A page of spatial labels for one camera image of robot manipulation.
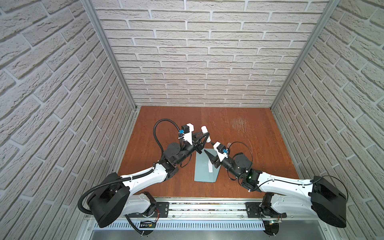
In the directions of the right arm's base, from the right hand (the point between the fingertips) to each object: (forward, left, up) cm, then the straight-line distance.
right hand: (209, 145), depth 73 cm
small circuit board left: (-28, +34, -24) cm, 50 cm away
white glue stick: (+4, +3, +9) cm, 10 cm away
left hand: (+3, +1, +7) cm, 8 cm away
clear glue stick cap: (+12, -16, -22) cm, 30 cm away
